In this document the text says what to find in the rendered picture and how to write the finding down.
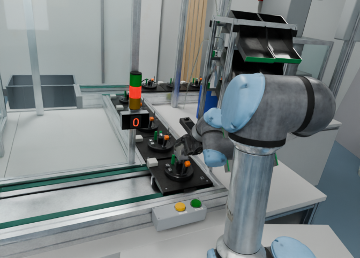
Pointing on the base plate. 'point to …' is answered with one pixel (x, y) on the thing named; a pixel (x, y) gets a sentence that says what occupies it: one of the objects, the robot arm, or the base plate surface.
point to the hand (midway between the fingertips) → (180, 146)
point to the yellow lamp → (134, 103)
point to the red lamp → (135, 92)
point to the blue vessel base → (212, 102)
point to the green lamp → (135, 80)
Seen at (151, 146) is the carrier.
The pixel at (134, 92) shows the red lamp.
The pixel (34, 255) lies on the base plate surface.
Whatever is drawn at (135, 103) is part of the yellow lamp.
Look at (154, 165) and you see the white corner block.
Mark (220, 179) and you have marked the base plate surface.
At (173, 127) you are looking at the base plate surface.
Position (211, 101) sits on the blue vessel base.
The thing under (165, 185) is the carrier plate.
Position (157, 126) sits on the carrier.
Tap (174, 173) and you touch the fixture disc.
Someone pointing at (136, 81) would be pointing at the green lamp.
